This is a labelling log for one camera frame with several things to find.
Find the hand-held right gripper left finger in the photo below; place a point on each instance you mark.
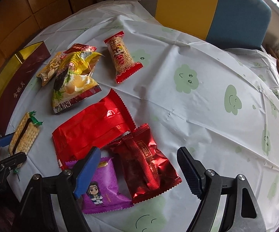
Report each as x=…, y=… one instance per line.
x=88, y=171

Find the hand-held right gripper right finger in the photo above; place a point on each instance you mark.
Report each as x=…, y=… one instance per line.
x=190, y=174

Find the cracker packet green ends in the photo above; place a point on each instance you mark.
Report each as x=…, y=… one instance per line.
x=26, y=135

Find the sesame stick packet red ends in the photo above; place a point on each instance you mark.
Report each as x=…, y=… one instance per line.
x=121, y=58

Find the purple cartoon snack packet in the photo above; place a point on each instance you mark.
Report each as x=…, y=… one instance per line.
x=105, y=191

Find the large plain red packet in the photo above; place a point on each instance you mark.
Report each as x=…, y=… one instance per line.
x=93, y=128

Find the dark red foil packet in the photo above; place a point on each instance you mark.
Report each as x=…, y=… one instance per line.
x=144, y=166

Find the white cloud print tablecloth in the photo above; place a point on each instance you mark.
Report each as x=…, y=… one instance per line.
x=202, y=116

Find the maroon and gold gift box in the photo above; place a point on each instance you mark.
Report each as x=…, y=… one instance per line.
x=16, y=77

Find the chips print snack packet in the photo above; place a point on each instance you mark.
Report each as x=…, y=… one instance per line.
x=49, y=71

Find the egg print snack packet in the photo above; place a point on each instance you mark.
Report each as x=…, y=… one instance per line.
x=76, y=89

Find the yellow snack packet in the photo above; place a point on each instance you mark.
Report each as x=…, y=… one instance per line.
x=81, y=61

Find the brown wooden cabinet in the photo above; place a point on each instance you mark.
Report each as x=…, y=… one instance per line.
x=33, y=7

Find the yellow and blue chair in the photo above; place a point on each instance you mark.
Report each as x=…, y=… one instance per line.
x=236, y=17

